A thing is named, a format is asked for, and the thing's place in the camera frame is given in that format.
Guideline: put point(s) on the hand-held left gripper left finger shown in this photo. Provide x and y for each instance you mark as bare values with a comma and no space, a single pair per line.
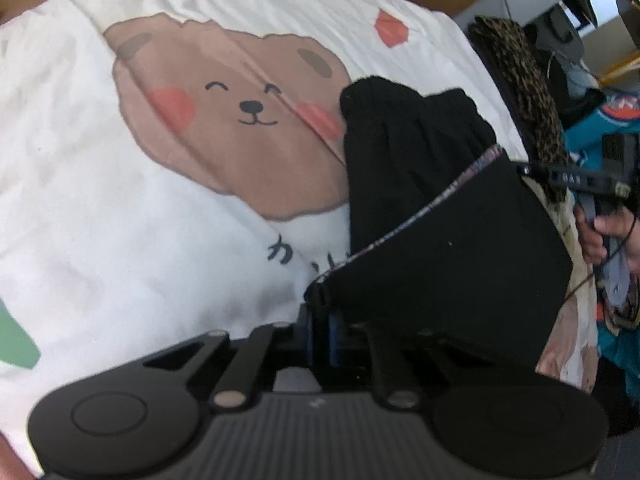
306,335

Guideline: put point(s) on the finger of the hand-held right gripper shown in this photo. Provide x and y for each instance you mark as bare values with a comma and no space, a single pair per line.
540,170

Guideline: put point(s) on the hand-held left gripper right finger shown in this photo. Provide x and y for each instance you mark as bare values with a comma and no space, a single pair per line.
334,340

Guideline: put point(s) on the black shorts with bear print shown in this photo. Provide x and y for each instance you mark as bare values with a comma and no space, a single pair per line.
450,240

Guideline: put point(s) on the person's right hand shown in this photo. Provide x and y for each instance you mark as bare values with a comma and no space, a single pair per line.
595,247

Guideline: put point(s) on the teal printed cloth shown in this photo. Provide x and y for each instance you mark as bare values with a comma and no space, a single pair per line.
590,130

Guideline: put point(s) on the yellow table leg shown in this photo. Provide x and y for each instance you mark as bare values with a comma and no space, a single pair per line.
620,67

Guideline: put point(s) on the leopard print cloth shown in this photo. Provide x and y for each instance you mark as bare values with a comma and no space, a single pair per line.
525,75

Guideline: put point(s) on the grey laptop bag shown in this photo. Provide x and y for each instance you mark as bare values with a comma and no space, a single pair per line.
560,35

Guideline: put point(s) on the cream bear printed blanket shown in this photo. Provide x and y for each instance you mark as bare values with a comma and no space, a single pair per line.
100,185

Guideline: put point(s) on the person's grey clothing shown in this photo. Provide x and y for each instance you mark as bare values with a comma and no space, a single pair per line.
620,460

